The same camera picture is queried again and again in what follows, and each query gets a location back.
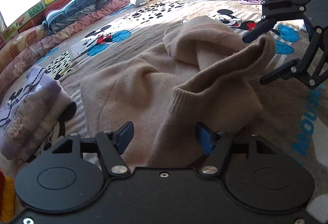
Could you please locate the pink floral rolled bedding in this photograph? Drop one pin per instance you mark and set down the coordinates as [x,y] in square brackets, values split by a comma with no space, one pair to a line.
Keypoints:
[14,65]

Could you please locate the folded blue quilt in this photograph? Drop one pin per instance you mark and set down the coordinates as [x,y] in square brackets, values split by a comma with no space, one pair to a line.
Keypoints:
[64,12]

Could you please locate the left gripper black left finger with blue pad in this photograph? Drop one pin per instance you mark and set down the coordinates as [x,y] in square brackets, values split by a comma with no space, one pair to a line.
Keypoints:
[109,146]

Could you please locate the folded yellow knit garment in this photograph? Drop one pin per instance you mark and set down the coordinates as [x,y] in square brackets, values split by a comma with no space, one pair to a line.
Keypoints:
[8,198]

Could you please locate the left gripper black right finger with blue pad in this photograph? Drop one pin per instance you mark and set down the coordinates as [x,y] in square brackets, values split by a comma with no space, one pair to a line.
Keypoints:
[220,148]

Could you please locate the Mickey Mouse bed blanket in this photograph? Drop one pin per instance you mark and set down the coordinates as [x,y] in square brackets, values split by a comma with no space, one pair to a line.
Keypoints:
[293,117]

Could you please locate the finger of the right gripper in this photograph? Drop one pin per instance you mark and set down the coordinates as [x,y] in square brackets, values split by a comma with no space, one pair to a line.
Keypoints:
[262,27]
[285,72]

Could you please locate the folded lavender floral clothes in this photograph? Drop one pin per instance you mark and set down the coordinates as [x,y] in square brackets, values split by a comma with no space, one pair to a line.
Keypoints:
[29,117]

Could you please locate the beige fleece sweater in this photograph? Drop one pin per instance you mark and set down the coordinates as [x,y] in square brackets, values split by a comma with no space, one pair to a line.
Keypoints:
[198,73]

